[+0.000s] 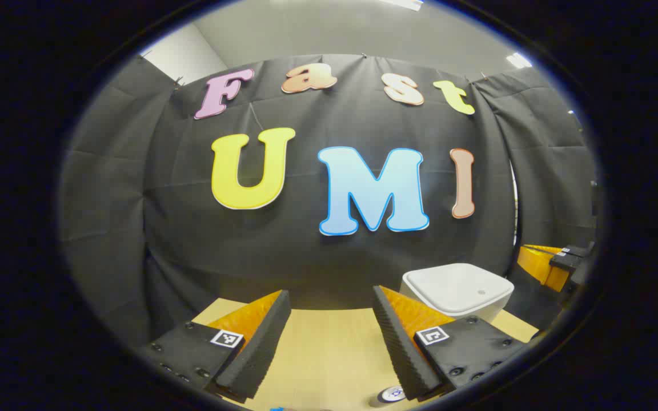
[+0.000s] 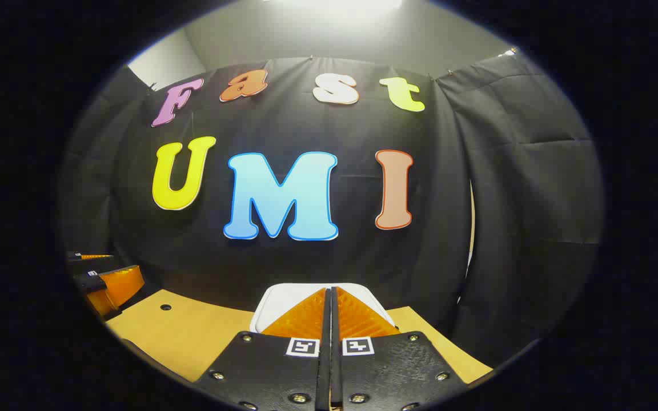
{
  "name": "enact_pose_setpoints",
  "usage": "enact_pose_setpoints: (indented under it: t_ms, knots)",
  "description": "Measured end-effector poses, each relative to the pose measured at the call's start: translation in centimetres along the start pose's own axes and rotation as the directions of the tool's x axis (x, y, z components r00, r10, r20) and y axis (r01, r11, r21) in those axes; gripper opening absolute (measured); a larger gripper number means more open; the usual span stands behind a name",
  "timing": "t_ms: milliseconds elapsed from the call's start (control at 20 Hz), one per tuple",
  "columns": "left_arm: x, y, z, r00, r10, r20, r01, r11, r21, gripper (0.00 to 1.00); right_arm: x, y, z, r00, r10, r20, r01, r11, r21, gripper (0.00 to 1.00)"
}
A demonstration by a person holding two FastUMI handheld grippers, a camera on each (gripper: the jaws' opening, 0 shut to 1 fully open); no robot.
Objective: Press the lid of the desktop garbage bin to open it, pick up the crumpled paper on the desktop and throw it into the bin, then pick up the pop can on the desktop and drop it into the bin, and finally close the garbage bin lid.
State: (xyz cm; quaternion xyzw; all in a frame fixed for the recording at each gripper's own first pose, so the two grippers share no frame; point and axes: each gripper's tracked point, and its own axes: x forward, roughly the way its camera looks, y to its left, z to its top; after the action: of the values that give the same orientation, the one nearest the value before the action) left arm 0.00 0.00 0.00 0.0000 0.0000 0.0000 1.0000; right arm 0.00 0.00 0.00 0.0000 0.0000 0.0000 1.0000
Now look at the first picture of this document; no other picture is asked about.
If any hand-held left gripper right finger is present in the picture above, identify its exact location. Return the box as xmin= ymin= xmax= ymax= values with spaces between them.
xmin=372 ymin=285 xmax=535 ymax=402

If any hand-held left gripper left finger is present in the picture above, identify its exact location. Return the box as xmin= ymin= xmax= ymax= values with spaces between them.
xmin=138 ymin=289 xmax=292 ymax=403

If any silver blue pop can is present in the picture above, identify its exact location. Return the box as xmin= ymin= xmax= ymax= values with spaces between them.
xmin=376 ymin=385 xmax=407 ymax=407

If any white desktop garbage bin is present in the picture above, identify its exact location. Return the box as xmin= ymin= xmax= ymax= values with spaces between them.
xmin=400 ymin=263 xmax=515 ymax=325

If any wooden desktop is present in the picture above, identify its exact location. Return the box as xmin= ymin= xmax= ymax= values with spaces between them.
xmin=192 ymin=297 xmax=540 ymax=411

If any black backdrop cloth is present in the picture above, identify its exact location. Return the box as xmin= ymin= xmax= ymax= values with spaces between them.
xmin=58 ymin=54 xmax=598 ymax=354

